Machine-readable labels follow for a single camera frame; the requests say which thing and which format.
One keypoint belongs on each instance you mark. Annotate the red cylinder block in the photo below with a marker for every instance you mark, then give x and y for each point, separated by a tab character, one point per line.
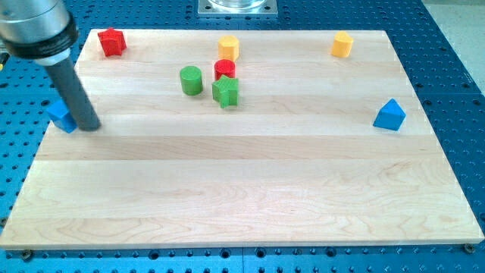
224	67

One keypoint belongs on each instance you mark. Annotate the blue triangle block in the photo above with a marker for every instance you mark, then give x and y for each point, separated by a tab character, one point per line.
390	116

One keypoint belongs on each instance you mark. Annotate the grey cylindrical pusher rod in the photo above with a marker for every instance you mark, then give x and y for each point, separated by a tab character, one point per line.
70	89

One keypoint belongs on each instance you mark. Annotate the red star block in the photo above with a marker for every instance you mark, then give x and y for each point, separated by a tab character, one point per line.
112	41

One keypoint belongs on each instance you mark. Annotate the yellow heart block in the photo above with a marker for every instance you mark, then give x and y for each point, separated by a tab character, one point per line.
342	45

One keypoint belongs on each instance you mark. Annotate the yellow hexagon block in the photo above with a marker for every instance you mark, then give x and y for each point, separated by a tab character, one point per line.
228	48

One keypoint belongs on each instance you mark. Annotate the green cylinder block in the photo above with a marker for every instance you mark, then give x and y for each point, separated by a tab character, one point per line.
191	80

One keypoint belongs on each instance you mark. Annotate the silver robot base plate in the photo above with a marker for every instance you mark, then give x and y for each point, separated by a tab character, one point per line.
237	7

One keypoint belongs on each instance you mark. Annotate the green star block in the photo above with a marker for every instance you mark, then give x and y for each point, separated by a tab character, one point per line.
225	91

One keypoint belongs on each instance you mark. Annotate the blue cube block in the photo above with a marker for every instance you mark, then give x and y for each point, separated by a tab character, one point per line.
61	116

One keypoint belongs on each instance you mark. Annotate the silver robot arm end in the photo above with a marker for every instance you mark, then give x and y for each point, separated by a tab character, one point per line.
40	30

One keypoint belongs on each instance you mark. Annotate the light wooden board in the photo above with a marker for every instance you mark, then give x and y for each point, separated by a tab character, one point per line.
297	163

